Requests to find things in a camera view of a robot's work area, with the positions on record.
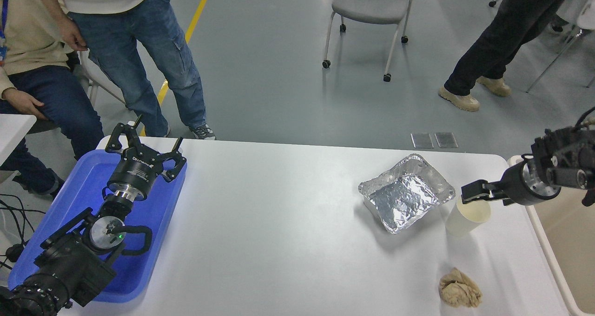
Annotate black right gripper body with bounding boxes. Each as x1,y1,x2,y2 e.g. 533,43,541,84
500,162,535,206

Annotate person's hand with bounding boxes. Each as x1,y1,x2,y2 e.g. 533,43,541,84
2,88,46,121
57,15,89,52

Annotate seated person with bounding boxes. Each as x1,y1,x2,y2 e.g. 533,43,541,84
0,0,105,198

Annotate black floor cables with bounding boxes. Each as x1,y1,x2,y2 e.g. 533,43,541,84
0,194,47,270

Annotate crumpled tan paper ball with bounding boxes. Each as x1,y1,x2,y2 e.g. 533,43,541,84
439,267,483,308

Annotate white chair with metal legs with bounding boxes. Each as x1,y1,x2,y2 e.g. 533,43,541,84
526,0,595,93

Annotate small white table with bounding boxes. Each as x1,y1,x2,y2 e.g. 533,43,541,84
0,114,37,165

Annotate blue plastic tray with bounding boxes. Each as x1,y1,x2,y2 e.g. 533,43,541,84
8,149,188,303

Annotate white paper cup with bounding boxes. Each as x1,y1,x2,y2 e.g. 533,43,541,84
445,196,492,237

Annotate silver foil tray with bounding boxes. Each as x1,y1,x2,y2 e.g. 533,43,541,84
358,154,456,234

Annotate large pale bin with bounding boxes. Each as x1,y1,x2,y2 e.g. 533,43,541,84
508,156,595,316

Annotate person in blue trousers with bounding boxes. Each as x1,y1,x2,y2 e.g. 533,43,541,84
28,0,217,140

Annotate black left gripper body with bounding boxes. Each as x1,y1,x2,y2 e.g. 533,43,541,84
108,150,163,200

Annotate grey wheeled chair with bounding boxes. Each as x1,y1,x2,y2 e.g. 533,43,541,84
323,0,418,83

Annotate white wheeled office chair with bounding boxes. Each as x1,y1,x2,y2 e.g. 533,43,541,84
2,49,128,193

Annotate person in black trousers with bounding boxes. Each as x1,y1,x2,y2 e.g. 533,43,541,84
438,0,579,112

